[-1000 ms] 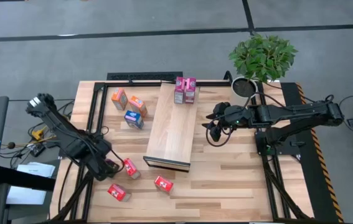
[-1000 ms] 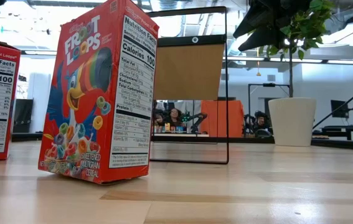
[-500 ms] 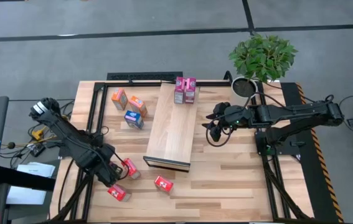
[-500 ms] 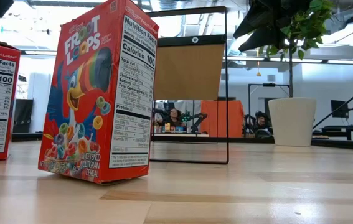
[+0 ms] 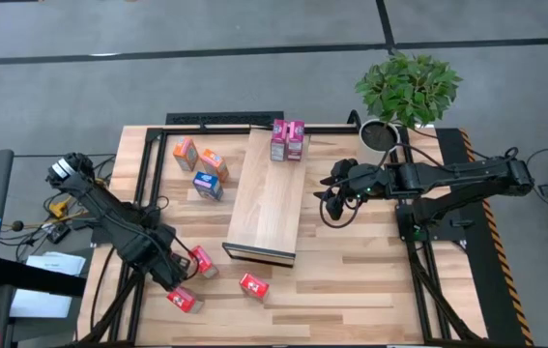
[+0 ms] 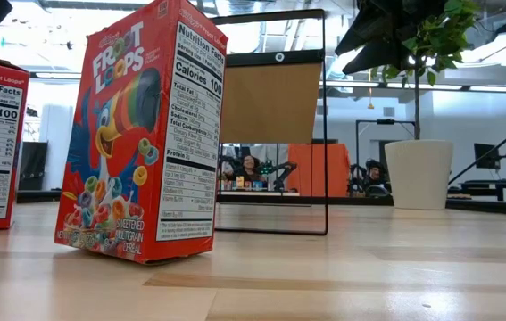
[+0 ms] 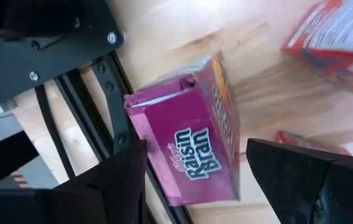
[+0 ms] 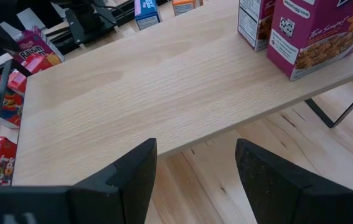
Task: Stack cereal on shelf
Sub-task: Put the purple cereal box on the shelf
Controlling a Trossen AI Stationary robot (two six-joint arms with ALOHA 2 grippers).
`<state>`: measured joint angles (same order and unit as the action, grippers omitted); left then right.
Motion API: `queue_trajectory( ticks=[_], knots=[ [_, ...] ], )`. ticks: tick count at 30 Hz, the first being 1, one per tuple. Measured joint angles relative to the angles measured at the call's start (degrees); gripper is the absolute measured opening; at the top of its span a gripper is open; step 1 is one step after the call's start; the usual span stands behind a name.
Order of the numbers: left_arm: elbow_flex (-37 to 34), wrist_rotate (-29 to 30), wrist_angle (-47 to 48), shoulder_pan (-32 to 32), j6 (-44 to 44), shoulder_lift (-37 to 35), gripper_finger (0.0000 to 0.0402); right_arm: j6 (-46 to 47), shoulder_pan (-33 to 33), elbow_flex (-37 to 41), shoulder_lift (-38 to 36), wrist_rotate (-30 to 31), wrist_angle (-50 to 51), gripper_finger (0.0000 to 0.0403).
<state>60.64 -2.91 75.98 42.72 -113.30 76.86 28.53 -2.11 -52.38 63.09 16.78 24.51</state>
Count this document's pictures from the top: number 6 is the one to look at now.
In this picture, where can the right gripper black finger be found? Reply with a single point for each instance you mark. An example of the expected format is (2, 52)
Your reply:
(382, 55)
(368, 31)

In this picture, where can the black background robot arm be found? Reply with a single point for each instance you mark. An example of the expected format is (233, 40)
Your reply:
(286, 171)

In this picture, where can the yellow hanging tag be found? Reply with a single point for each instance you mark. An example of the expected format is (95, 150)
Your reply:
(370, 106)

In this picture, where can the green leafy plant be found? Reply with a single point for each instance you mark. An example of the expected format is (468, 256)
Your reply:
(446, 40)

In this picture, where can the person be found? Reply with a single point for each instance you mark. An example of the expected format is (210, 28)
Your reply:
(375, 171)
(249, 166)

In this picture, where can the white plant pot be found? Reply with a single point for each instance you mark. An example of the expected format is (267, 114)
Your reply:
(417, 178)

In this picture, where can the orange cloth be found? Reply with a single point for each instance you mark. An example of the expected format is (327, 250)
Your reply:
(319, 169)

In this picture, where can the black monitor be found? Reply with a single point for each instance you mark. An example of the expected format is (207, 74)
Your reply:
(486, 156)

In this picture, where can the black background desk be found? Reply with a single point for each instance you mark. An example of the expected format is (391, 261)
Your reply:
(498, 185)

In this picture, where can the white column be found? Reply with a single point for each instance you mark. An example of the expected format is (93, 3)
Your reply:
(58, 147)

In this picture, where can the dark grey cover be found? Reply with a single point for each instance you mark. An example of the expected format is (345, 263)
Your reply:
(34, 165)

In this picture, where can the black metal stand frame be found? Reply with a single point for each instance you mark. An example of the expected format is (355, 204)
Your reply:
(385, 121)

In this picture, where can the wooden shelf with black frame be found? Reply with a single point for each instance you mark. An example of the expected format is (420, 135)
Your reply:
(270, 107)

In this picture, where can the black table frame rail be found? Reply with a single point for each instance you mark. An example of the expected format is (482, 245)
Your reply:
(350, 200)

